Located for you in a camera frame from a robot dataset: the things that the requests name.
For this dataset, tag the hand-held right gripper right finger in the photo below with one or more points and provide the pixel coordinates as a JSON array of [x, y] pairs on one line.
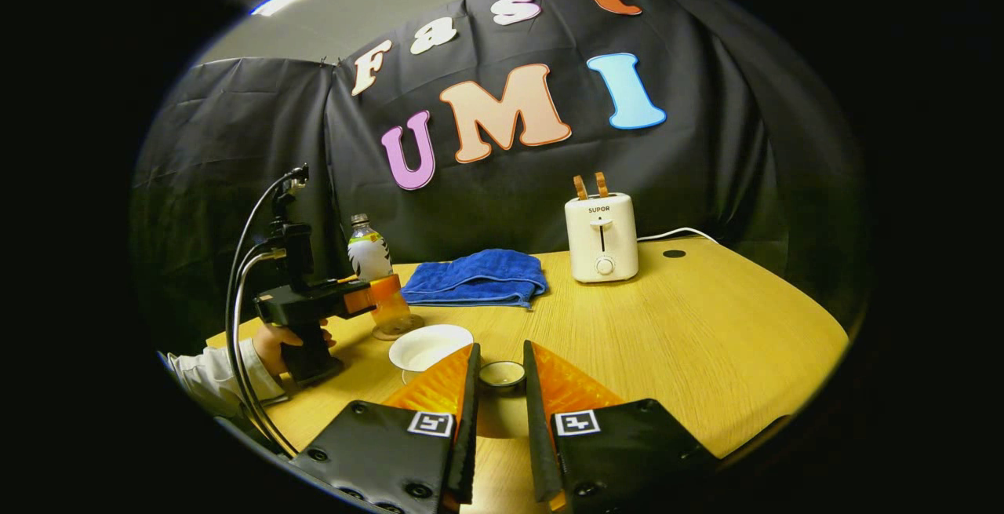
[[536, 435]]

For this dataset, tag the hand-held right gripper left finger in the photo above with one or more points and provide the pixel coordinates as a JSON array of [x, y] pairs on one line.
[[464, 435]]

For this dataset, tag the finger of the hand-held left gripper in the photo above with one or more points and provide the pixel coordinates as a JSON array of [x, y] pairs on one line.
[[384, 293]]

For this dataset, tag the clear water bottle white label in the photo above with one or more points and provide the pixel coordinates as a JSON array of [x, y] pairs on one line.
[[369, 255]]

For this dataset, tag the white teacup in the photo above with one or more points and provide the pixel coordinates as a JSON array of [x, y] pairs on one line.
[[427, 345]]

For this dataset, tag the white saucer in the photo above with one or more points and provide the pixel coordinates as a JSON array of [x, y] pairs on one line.
[[409, 377]]

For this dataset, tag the blue towel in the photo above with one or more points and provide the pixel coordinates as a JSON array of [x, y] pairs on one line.
[[478, 278]]

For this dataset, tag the cream toaster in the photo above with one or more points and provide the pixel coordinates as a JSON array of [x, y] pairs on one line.
[[600, 239]]

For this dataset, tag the toast slice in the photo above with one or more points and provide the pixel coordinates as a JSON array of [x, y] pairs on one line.
[[580, 187], [602, 184]]

